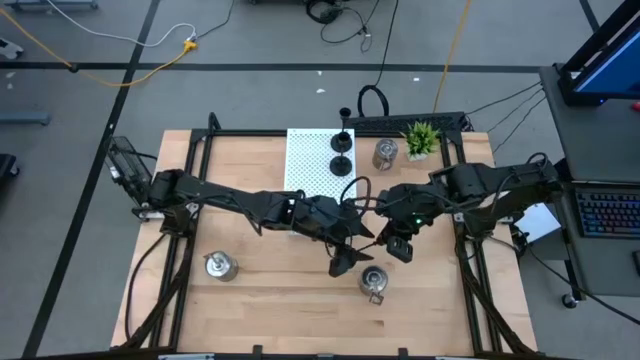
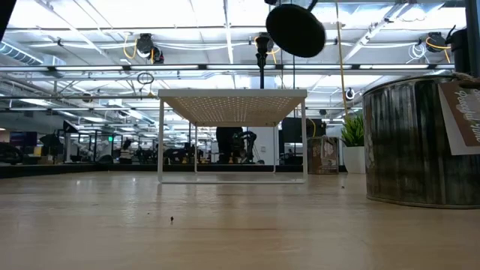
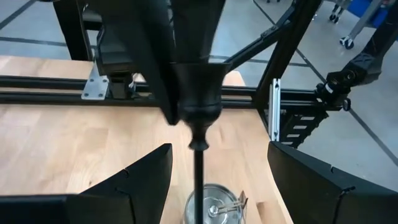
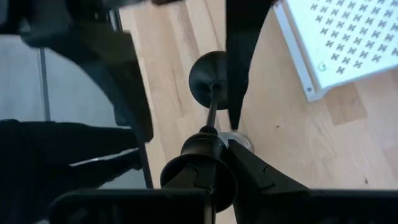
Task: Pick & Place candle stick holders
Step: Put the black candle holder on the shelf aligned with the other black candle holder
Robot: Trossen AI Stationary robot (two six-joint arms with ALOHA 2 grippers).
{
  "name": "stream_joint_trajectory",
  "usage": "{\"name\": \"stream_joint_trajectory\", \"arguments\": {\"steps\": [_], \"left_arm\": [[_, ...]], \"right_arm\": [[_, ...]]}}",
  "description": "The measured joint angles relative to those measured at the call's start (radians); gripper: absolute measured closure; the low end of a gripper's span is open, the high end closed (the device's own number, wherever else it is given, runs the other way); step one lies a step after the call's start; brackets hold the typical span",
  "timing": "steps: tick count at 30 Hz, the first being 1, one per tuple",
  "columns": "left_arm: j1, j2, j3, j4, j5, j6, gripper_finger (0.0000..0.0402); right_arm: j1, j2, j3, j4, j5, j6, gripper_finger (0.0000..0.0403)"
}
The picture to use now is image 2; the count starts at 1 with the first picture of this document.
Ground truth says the black metal table frame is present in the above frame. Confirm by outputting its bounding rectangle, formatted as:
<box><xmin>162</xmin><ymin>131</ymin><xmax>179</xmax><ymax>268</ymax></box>
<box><xmin>0</xmin><ymin>163</ymin><xmax>348</xmax><ymax>179</ymax></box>

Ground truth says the white perforated metal shelf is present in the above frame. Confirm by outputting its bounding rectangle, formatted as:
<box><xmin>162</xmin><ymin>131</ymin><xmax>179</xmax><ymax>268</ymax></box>
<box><xmin>157</xmin><ymin>88</ymin><xmax>308</xmax><ymax>185</ymax></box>

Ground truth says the hanging black cable loop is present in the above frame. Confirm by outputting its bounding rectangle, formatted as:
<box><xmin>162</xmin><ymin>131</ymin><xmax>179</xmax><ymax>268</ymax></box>
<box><xmin>136</xmin><ymin>71</ymin><xmax>155</xmax><ymax>86</ymax></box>

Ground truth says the person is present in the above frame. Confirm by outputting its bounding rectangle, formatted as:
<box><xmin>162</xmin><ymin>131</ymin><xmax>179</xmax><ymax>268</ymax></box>
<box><xmin>118</xmin><ymin>139</ymin><xmax>133</xmax><ymax>165</ymax></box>
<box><xmin>215</xmin><ymin>126</ymin><xmax>245</xmax><ymax>165</ymax></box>

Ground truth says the dark background monitor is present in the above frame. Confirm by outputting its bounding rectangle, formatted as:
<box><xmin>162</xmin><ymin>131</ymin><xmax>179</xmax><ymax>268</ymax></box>
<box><xmin>280</xmin><ymin>118</ymin><xmax>327</xmax><ymax>145</ymax></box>

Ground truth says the small green potted plant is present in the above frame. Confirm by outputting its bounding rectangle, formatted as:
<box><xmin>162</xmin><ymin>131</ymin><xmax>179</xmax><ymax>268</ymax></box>
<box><xmin>340</xmin><ymin>113</ymin><xmax>365</xmax><ymax>176</ymax></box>

